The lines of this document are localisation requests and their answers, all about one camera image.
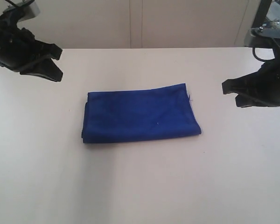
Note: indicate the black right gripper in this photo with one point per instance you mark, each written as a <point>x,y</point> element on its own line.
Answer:
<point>266,82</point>

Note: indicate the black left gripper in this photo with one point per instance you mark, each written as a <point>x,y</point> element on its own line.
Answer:
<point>19,51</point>

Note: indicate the blue microfiber towel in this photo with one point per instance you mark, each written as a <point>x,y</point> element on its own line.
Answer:
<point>139,115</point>

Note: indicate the right wrist camera, grey-black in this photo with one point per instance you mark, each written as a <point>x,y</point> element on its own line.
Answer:
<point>263,38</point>

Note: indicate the dark window frame post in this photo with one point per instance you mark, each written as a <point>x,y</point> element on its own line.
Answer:
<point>261,13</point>

